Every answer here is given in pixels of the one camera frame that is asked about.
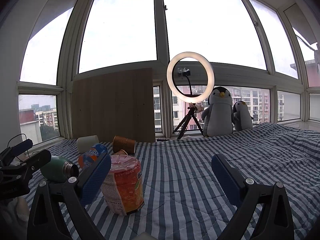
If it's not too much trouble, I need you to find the small penguin plush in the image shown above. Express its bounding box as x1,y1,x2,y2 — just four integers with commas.
232,101,254,132

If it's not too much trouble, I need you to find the green thermos bottle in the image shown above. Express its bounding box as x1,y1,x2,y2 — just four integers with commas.
40,155,79,183

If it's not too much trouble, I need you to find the black phone holder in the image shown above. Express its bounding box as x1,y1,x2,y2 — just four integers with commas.
177,67,194,98

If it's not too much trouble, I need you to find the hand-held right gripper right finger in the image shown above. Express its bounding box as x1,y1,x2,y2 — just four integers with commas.
211,154,295,240

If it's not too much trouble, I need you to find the black cable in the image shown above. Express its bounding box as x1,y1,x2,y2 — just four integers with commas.
7,133,31,160

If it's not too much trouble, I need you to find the large penguin plush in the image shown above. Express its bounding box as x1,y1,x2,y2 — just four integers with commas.
201,86,235,137

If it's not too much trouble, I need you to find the blue striped blanket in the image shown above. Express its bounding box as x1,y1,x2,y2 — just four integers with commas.
25,122,320,240

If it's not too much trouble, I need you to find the white cup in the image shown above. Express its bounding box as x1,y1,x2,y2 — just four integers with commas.
77,135,100,153

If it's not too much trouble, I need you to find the black tripod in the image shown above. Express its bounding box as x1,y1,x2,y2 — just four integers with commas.
173,102,204,140

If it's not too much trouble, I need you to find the wooden board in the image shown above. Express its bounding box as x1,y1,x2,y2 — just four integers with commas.
71,67,156,144

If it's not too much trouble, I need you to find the orange soda bottle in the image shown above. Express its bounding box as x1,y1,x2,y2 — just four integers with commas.
78,143,108,169

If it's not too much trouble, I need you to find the large brown paper cup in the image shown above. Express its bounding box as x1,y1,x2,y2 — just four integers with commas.
112,135,137,154

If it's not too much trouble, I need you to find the white ring light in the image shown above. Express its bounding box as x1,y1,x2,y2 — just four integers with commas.
167,52,215,103

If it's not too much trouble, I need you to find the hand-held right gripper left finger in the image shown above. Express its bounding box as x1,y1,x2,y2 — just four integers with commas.
27,153,112,240

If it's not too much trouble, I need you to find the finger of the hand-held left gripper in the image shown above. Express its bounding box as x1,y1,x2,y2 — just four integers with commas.
0,149,52,182
0,139,34,164

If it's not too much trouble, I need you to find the person's left hand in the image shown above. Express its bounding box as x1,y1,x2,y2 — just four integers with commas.
7,196,30,223

